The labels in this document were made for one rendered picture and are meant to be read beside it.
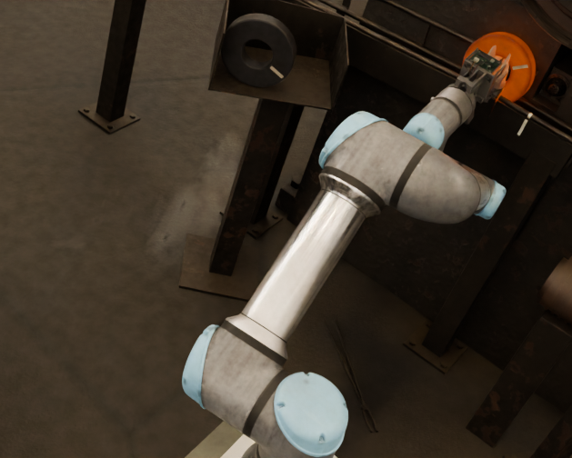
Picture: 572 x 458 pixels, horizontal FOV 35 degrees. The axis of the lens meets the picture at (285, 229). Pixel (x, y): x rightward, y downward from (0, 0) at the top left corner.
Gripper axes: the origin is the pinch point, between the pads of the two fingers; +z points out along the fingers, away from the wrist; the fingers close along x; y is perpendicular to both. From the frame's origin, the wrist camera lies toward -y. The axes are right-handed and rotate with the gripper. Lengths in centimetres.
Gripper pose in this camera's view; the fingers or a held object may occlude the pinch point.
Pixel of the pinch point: (501, 61)
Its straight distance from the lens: 201.1
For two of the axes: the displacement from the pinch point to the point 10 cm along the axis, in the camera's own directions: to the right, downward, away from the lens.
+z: 6.1, -5.8, 5.3
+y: 1.2, -6.0, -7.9
